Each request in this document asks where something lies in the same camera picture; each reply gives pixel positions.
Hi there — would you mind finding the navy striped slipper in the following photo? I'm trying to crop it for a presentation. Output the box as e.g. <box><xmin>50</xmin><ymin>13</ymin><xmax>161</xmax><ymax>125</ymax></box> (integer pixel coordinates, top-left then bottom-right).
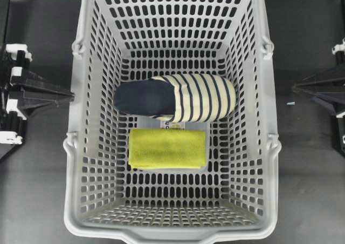
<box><xmin>114</xmin><ymin>74</ymin><xmax>236</xmax><ymax>123</ymax></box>

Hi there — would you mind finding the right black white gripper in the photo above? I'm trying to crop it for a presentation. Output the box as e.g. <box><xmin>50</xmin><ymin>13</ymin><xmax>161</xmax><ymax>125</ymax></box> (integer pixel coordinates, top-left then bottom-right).
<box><xmin>292</xmin><ymin>39</ymin><xmax>344</xmax><ymax>150</ymax></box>

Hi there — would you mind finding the grey plastic shopping basket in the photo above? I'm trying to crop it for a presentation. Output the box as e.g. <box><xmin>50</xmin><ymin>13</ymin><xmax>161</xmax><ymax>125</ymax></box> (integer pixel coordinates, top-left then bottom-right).
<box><xmin>63</xmin><ymin>0</ymin><xmax>281</xmax><ymax>243</ymax></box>

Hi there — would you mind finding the yellow cloth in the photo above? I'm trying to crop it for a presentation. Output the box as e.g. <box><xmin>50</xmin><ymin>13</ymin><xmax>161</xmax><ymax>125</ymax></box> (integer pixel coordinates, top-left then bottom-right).
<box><xmin>128</xmin><ymin>129</ymin><xmax>207</xmax><ymax>170</ymax></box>

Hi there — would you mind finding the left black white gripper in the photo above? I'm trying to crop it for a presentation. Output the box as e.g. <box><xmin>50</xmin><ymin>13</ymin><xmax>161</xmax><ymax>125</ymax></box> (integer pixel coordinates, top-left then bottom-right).
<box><xmin>1</xmin><ymin>44</ymin><xmax>74</xmax><ymax>144</ymax></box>

